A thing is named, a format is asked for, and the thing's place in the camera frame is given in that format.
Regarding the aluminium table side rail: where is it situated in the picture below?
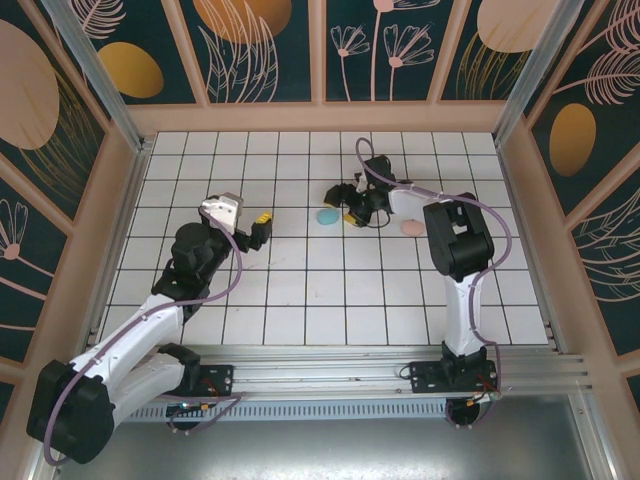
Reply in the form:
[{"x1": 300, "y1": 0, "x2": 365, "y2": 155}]
[
  {"x1": 498, "y1": 142, "x2": 571, "y2": 356},
  {"x1": 79, "y1": 142, "x2": 151, "y2": 364}
]

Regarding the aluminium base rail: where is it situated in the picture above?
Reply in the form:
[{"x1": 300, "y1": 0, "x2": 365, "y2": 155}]
[{"x1": 54, "y1": 343, "x2": 594, "y2": 404}]

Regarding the perforated metal cable tray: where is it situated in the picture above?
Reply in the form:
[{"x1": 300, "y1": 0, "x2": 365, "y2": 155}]
[{"x1": 134, "y1": 401, "x2": 451, "y2": 423}]

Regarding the aluminium corner post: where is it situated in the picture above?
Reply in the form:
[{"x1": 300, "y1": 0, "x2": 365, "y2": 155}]
[
  {"x1": 39, "y1": 0, "x2": 154, "y2": 154},
  {"x1": 492, "y1": 0, "x2": 599, "y2": 147}
]

